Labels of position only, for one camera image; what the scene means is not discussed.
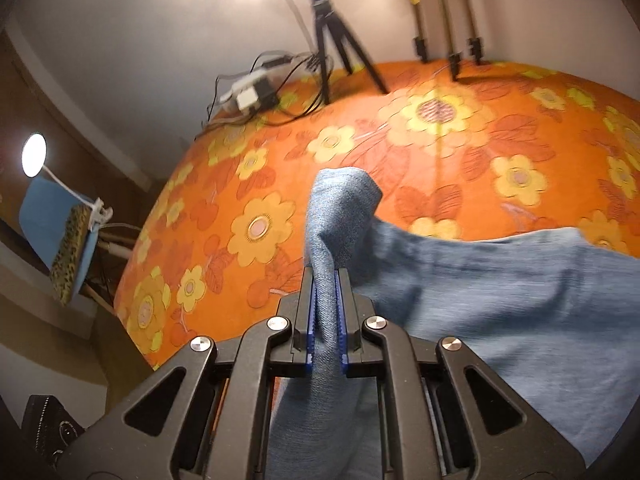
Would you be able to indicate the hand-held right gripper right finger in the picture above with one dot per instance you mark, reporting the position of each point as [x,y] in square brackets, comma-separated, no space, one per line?
[342,330]

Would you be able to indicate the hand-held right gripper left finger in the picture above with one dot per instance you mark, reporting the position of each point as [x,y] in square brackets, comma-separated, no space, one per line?
[311,330]

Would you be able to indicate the blue denim pants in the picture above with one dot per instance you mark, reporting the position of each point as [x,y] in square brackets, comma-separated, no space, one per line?
[500,300]

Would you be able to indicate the orange floral bedsheet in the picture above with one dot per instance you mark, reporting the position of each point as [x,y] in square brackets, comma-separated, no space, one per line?
[250,175]

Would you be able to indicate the white power adapter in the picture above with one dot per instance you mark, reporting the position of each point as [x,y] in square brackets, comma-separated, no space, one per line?
[250,92]

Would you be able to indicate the leopard print cushion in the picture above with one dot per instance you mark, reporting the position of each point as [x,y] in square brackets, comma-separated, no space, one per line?
[70,255]

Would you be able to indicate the black bag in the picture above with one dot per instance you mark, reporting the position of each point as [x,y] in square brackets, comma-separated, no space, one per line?
[45,425]

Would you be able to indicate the silver legged tripod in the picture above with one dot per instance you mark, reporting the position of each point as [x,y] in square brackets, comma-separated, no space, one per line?
[454,62]

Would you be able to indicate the blue chair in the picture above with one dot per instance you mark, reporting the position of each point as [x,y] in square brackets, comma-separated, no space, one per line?
[40,220]

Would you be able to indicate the black tripod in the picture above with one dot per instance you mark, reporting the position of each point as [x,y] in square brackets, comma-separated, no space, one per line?
[325,25]

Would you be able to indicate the round white clamp lamp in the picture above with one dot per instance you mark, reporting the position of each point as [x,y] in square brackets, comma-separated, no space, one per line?
[34,155]

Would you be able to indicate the brown wooden bed frame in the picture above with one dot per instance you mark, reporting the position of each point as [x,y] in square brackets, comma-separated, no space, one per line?
[120,360]

